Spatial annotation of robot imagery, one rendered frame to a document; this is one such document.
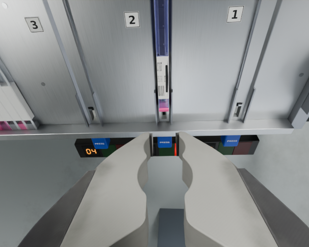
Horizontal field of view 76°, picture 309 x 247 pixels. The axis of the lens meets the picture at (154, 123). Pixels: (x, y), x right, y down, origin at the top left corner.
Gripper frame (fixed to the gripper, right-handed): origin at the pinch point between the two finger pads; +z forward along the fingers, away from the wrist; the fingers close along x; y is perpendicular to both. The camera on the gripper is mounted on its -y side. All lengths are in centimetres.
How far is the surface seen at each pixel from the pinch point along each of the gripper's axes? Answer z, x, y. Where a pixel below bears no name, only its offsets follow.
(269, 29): 13.5, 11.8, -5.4
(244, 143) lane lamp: 19.6, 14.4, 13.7
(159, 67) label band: 13.4, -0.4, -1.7
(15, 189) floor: 65, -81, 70
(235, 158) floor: 72, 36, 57
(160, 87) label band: 14.1, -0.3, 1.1
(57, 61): 14.3, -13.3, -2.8
